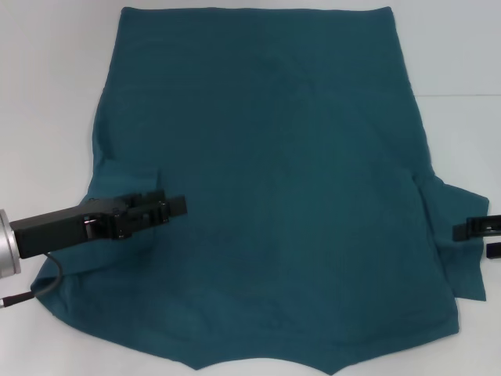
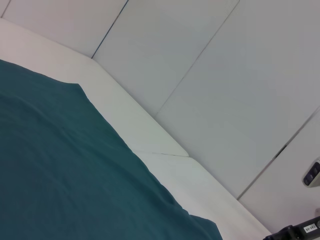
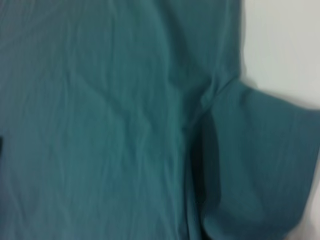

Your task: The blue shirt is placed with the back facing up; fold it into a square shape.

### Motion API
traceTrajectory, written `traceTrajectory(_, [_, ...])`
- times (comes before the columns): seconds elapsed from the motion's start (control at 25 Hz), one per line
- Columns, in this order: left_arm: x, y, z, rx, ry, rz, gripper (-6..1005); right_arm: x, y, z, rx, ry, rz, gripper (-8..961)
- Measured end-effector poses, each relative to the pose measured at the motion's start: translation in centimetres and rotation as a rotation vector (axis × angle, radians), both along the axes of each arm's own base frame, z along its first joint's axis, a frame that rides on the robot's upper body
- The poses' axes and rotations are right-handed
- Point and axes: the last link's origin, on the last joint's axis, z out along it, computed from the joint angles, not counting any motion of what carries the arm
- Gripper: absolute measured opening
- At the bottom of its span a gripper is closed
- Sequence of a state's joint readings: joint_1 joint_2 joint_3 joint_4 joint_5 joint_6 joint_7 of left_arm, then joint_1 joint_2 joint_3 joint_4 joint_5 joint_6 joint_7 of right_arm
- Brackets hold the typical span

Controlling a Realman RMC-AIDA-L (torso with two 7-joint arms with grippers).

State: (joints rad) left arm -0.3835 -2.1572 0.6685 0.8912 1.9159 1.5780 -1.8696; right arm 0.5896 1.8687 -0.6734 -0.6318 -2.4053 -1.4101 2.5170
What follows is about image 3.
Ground teal blue shirt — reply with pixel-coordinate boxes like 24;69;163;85
0;0;320;240

